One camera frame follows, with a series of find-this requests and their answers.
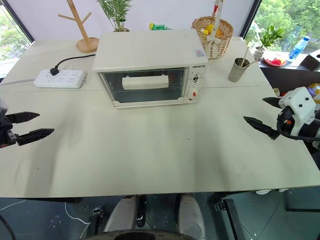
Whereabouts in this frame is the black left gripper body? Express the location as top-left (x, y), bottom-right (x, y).
top-left (0, 115), bottom-right (20, 149)

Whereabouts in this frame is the yellow fruit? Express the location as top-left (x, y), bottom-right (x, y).
top-left (199, 23), bottom-right (216, 36)

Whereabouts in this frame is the grey robot foot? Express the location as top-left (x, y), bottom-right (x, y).
top-left (178, 193), bottom-right (206, 239)
top-left (103, 195), bottom-right (139, 233)

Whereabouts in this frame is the small potted plant white pot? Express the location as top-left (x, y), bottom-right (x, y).
top-left (252, 24), bottom-right (286, 61)

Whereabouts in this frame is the wooden mug tree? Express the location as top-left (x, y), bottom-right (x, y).
top-left (57, 0), bottom-right (100, 54)

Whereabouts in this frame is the yellow purple bag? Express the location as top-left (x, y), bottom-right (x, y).
top-left (307, 82), bottom-right (320, 101)

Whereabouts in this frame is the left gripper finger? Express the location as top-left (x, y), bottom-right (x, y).
top-left (4, 111), bottom-right (41, 125)
top-left (16, 128), bottom-right (55, 147)

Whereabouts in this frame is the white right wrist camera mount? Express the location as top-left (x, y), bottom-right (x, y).
top-left (278, 86), bottom-right (317, 136)

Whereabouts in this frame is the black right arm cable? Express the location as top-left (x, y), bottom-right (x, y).
top-left (276, 119), bottom-right (320, 141)

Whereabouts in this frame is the grey left robot foot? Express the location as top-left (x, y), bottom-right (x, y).
top-left (103, 195), bottom-right (139, 233)

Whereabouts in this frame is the metal cup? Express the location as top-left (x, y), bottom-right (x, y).
top-left (227, 57), bottom-right (251, 83)

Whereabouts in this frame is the white floor cable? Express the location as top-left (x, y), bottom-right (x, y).
top-left (64, 201), bottom-right (91, 225)

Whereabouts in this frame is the black table leg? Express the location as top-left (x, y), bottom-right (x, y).
top-left (214, 191), bottom-right (249, 240)
top-left (89, 205), bottom-right (105, 236)

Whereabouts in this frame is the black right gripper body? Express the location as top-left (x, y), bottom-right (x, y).
top-left (275, 105), bottom-right (298, 138)

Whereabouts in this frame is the dark rounded robot torso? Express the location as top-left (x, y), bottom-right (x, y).
top-left (82, 225), bottom-right (209, 240)

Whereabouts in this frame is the grey right robot foot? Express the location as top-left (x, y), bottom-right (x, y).
top-left (178, 193), bottom-right (206, 239)

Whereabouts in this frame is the white power strip cable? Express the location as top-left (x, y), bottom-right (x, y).
top-left (0, 78), bottom-right (36, 88)

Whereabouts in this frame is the blue capped water bottle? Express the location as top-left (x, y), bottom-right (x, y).
top-left (285, 35), bottom-right (311, 63)

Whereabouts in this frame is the white toaster oven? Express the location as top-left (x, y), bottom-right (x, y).
top-left (92, 31), bottom-right (210, 109)

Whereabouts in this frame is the white power strip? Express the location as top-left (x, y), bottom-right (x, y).
top-left (33, 69), bottom-right (88, 90)

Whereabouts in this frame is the glass oven door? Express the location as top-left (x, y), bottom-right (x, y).
top-left (97, 67), bottom-right (190, 105)

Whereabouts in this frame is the wicker basket with handle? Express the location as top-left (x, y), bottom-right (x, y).
top-left (191, 0), bottom-right (235, 60)

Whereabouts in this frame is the orange plate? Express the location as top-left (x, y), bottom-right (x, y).
top-left (262, 53), bottom-right (288, 67)

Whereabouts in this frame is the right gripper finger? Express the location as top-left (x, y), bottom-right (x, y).
top-left (262, 96), bottom-right (283, 110)
top-left (243, 115), bottom-right (281, 141)

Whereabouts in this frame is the green yellow snack bag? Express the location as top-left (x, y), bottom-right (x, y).
top-left (148, 22), bottom-right (174, 32)

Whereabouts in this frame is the black plug with cable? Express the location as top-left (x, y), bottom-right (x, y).
top-left (49, 53), bottom-right (97, 77)

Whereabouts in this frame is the black box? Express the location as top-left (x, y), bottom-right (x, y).
top-left (299, 48), bottom-right (320, 72)

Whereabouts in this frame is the tall green potted plant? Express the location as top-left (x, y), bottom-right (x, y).
top-left (95, 0), bottom-right (134, 33)

